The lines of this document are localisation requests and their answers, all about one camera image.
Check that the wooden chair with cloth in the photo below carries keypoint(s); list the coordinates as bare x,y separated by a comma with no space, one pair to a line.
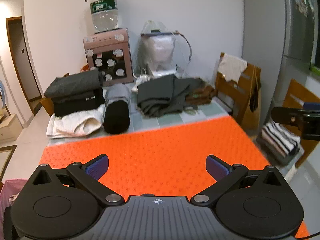
246,96

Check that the striped folded clothes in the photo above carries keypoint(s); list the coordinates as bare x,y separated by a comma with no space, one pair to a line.
279,142

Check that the rolled black grey garment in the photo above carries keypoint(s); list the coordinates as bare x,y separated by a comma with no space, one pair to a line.
117,115

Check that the folded dark clothes stack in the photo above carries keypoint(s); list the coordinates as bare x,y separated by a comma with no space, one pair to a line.
77,92

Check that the orange patterned mat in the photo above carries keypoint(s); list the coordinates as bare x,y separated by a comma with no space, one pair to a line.
157,172

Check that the white cloth on chair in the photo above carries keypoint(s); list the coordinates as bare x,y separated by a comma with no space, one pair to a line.
231,67

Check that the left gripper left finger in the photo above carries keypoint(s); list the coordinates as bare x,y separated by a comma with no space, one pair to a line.
61,203

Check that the green checkered tablecloth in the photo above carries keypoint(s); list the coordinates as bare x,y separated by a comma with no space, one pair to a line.
139,122

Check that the grey refrigerator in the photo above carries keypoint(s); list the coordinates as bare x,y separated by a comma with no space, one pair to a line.
279,38

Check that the large water bottle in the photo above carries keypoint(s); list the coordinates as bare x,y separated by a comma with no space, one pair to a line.
104,13

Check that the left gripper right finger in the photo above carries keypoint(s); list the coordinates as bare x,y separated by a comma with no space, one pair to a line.
251,204

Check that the dark grey garment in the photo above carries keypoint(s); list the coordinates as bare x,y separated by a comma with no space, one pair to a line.
166,95

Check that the cardboard box on floor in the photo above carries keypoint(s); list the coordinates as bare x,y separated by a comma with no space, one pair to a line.
10,128

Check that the white folded garment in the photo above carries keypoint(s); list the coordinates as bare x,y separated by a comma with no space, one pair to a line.
78,124

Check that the clear plastic bag bundle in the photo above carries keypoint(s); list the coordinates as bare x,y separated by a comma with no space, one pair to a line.
155,52

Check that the brown crumpled garment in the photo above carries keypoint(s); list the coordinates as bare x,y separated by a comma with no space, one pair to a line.
201,96

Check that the pink cardboard box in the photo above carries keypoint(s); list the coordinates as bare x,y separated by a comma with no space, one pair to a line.
109,52

